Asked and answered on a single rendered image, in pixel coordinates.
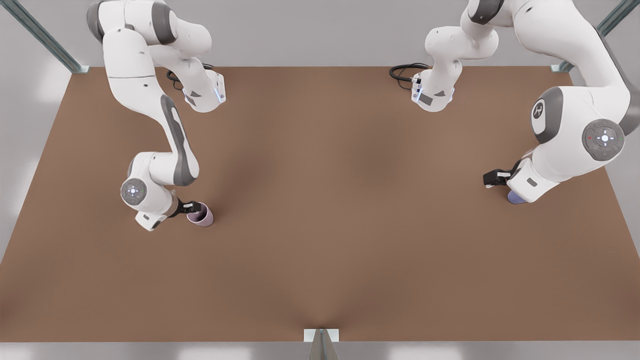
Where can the pink cup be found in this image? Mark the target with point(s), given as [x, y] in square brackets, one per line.
[202, 216]

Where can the purple cup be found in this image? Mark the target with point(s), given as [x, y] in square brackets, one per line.
[515, 198]

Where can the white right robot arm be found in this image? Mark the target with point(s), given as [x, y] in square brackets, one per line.
[150, 165]

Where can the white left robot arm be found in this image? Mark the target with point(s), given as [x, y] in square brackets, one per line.
[565, 125]

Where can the silver frame post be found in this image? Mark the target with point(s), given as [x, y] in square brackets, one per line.
[595, 32]
[321, 345]
[42, 35]

